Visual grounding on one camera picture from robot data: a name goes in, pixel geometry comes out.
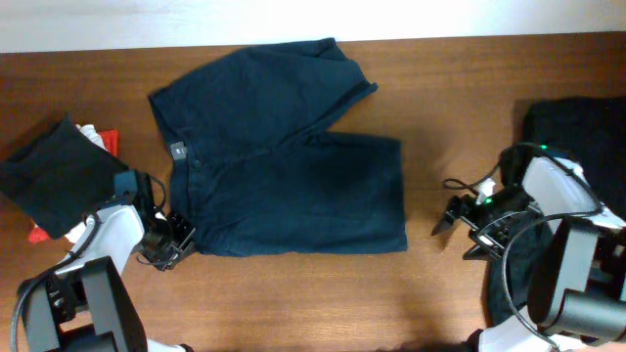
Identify navy blue shorts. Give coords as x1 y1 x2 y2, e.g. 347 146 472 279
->
149 38 408 257

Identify folded black garment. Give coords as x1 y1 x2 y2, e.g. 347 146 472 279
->
1 116 128 240

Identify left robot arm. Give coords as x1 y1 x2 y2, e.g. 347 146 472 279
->
9 170 195 352

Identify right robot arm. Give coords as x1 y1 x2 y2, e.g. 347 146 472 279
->
433 143 625 351

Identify dark garment pile right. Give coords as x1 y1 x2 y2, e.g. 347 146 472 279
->
507 96 625 309

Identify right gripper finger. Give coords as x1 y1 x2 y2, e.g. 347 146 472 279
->
463 244 502 260
431 196 462 236

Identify folded red garment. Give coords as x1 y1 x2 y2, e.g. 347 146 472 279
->
27 130 118 243

